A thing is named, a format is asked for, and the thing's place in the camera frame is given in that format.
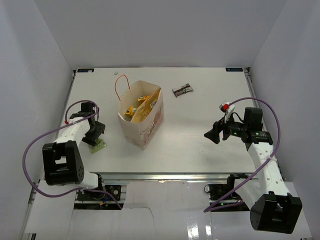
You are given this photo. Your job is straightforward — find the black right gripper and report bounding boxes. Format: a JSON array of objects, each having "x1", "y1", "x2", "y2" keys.
[{"x1": 204, "y1": 111, "x2": 248, "y2": 144}]

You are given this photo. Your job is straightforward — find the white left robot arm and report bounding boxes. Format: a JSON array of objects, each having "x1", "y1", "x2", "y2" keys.
[{"x1": 42, "y1": 101, "x2": 106, "y2": 200}]

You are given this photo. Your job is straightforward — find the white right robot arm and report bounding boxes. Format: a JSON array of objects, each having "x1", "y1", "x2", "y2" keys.
[{"x1": 204, "y1": 104, "x2": 303, "y2": 234}]

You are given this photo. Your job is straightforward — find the aluminium table front rail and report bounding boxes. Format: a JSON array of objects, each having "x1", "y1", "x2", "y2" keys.
[{"x1": 39, "y1": 171, "x2": 258, "y2": 181}]

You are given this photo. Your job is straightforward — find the brown chocolate bar wrapper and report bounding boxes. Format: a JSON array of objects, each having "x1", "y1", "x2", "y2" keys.
[{"x1": 172, "y1": 83, "x2": 194, "y2": 98}]

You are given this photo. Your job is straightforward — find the yellow M&M's candy pack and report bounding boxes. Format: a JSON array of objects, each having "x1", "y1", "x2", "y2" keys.
[{"x1": 124, "y1": 106, "x2": 137, "y2": 118}]

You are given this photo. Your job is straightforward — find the right blue table label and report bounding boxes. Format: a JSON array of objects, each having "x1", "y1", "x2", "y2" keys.
[{"x1": 225, "y1": 67, "x2": 243, "y2": 72}]

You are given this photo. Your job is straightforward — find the blue table label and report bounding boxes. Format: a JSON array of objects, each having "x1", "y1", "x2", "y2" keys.
[
  {"x1": 225, "y1": 67, "x2": 243, "y2": 72},
  {"x1": 77, "y1": 68, "x2": 95, "y2": 73}
]

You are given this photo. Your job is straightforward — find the beige paper gift bag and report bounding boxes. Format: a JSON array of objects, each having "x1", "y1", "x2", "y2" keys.
[{"x1": 114, "y1": 74, "x2": 164, "y2": 150}]

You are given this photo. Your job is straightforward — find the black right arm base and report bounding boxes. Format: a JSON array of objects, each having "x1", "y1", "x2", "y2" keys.
[{"x1": 203, "y1": 183, "x2": 249, "y2": 212}]

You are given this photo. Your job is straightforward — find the left blue table label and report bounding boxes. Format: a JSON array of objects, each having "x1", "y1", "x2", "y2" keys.
[{"x1": 77, "y1": 68, "x2": 95, "y2": 73}]

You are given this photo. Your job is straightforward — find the small green candy packet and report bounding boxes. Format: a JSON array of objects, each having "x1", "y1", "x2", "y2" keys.
[{"x1": 88, "y1": 138, "x2": 107, "y2": 154}]

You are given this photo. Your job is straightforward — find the large tan chip bag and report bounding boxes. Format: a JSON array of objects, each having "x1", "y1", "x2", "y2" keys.
[{"x1": 131, "y1": 87, "x2": 161, "y2": 123}]

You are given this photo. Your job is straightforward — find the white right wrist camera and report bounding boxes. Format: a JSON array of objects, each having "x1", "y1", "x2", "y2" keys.
[{"x1": 219, "y1": 100, "x2": 235, "y2": 123}]

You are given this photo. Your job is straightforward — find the yellow snack bar wrapper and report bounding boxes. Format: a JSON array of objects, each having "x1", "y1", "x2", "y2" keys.
[{"x1": 137, "y1": 95, "x2": 150, "y2": 103}]

